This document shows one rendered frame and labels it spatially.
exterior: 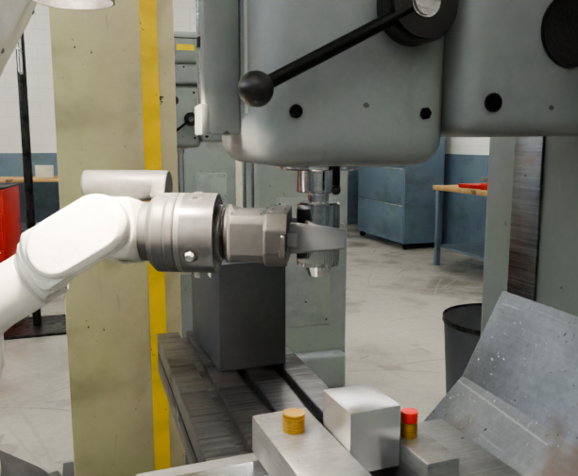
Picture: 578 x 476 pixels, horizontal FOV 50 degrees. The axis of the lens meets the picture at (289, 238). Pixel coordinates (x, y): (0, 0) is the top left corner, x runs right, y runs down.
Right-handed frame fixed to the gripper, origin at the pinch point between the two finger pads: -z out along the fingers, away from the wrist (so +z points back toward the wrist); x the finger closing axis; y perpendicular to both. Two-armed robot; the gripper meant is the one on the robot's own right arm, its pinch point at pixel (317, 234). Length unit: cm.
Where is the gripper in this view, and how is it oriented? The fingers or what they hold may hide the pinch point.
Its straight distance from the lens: 68.8
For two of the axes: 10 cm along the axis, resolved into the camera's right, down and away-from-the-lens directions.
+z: -10.0, -0.2, 0.5
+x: 0.5, -1.5, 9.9
